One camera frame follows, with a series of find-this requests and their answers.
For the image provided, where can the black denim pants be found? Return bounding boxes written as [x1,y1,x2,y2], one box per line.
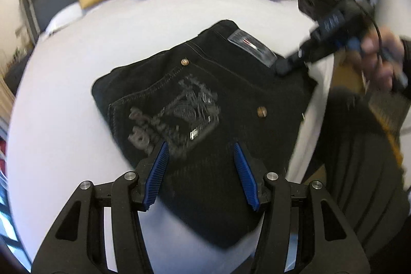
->
[91,20,317,249]

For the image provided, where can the person's right hand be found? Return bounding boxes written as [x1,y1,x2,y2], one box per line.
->
[346,26,405,91]

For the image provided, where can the bed with white sheet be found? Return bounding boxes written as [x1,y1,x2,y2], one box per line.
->
[7,0,334,273]

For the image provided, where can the white pillow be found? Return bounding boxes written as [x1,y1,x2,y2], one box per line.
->
[44,2,86,35]

